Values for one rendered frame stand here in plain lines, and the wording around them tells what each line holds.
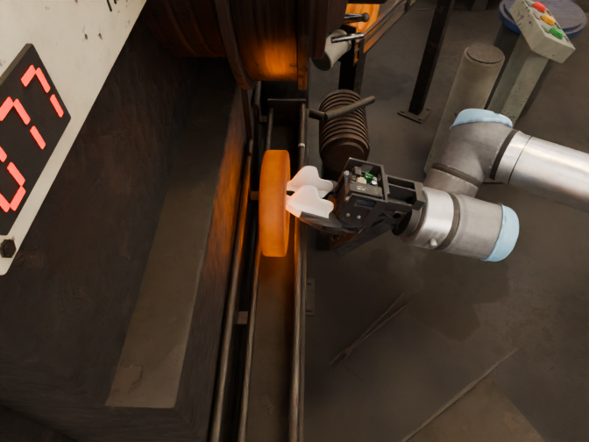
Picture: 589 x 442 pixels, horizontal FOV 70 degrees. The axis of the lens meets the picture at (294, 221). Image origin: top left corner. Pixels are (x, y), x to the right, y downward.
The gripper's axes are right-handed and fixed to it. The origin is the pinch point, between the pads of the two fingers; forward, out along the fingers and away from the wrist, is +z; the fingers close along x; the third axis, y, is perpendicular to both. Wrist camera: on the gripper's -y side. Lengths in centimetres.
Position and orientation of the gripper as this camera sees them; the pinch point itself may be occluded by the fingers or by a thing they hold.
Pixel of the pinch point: (276, 195)
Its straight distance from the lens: 61.0
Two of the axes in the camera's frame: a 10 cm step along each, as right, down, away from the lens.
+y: 2.8, -5.8, -7.6
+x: -0.3, 7.9, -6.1
